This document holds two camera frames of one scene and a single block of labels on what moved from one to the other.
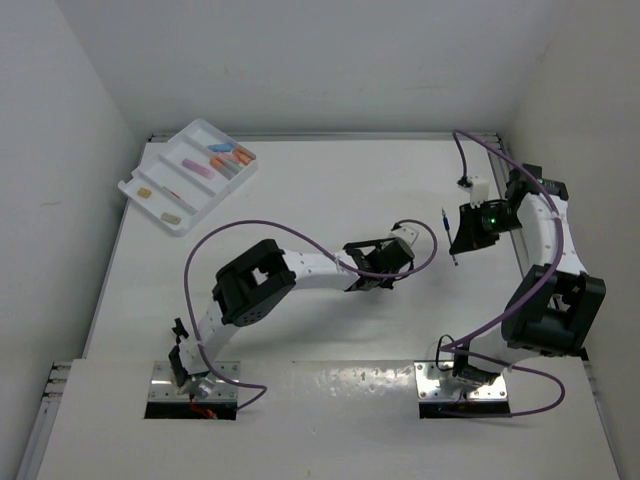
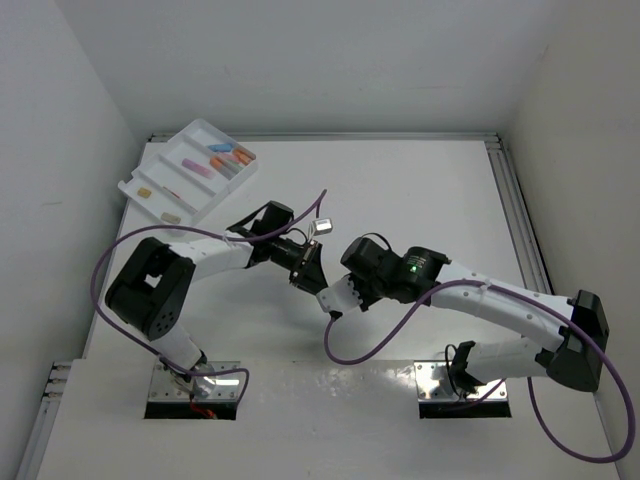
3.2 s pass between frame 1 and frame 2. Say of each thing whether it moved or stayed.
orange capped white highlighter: stayed
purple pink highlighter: stayed
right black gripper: moved
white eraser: stayed
